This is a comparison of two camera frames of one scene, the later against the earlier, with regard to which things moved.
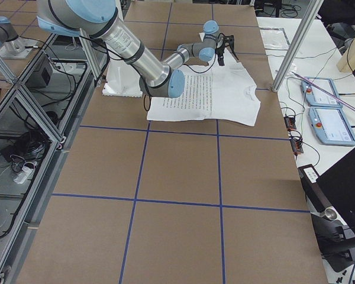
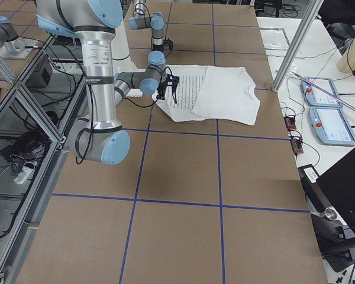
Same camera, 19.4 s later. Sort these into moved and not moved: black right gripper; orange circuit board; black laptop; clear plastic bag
Moved: black right gripper
Not moved: orange circuit board; black laptop; clear plastic bag
